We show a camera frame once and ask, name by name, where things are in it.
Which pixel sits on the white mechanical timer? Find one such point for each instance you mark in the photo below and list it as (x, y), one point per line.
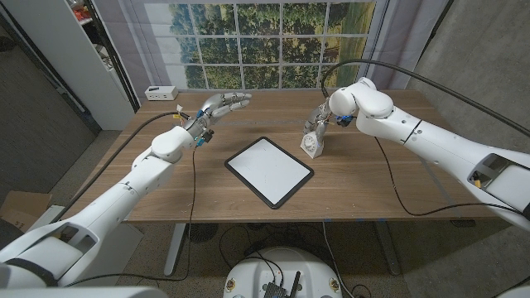
(309, 145)

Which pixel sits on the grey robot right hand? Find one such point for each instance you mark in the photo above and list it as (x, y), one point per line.
(321, 120)

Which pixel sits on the small black-framed whiteboard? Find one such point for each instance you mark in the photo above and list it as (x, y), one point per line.
(269, 171)

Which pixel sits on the black round ribbed disc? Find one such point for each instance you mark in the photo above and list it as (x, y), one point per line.
(203, 232)

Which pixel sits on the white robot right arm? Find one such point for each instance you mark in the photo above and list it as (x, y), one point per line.
(435, 140)

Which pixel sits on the white shelf cabinet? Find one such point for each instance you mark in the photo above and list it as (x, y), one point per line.
(70, 62)

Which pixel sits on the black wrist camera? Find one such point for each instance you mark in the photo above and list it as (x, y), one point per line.
(343, 121)
(207, 136)

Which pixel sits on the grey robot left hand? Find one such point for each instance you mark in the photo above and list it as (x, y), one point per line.
(215, 107)

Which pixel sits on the orange packaged item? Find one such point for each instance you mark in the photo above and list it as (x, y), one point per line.
(81, 14)

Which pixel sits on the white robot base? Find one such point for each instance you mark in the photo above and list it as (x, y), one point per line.
(256, 273)

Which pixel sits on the grey table leg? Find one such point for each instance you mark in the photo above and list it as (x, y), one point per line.
(387, 248)

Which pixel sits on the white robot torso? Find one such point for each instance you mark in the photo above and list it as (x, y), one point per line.
(83, 293)

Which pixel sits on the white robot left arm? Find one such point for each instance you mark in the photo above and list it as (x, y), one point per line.
(124, 194)

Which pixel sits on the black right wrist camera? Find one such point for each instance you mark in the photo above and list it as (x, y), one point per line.
(343, 121)

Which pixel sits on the brown cardboard box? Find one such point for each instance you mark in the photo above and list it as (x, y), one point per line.
(20, 209)

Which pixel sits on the white table leg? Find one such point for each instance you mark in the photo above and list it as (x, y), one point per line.
(174, 248)

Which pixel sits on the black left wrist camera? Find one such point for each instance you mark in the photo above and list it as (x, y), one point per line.
(207, 136)

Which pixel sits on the printed window backdrop cloth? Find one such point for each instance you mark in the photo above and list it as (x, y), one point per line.
(256, 49)

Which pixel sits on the white power strip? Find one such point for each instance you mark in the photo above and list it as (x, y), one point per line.
(161, 94)

